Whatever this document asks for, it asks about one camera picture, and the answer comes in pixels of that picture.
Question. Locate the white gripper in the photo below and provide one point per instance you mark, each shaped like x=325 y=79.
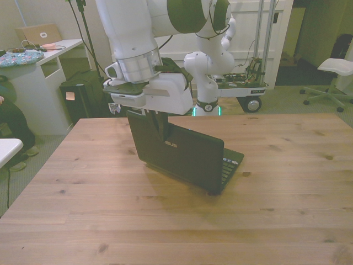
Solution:
x=168 y=96

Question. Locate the black Asus laptop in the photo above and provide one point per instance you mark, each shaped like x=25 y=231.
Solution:
x=187 y=154

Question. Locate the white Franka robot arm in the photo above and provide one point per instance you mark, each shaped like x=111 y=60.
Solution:
x=129 y=33

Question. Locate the small checkered object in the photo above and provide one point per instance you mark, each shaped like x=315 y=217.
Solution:
x=113 y=108

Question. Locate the black box with sticky note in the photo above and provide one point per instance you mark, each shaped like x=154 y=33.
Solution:
x=82 y=107

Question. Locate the wheeled metal robot cart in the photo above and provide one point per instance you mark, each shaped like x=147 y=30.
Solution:
x=240 y=90

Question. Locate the dark tripod pole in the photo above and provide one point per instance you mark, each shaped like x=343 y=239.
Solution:
x=88 y=38

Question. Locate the white desk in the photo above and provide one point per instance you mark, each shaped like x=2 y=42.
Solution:
x=36 y=91

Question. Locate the grey shoe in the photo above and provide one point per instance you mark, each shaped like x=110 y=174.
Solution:
x=32 y=151
x=17 y=166

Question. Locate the pink flat object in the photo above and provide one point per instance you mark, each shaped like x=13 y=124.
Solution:
x=49 y=46

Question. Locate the person in dark trousers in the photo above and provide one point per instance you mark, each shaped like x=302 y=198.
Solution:
x=13 y=121

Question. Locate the cardboard box with white label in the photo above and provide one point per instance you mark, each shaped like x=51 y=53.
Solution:
x=38 y=34

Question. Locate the patterned blue cloth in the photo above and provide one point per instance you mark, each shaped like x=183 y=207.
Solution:
x=19 y=59

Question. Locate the cardboard box in dark room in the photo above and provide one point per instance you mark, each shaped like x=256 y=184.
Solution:
x=289 y=59

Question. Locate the white rounded table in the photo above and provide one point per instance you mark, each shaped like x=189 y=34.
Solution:
x=8 y=149

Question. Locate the white panelled door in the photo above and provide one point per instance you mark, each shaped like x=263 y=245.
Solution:
x=282 y=33

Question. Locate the white swivel chair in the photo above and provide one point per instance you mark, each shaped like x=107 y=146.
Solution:
x=333 y=66

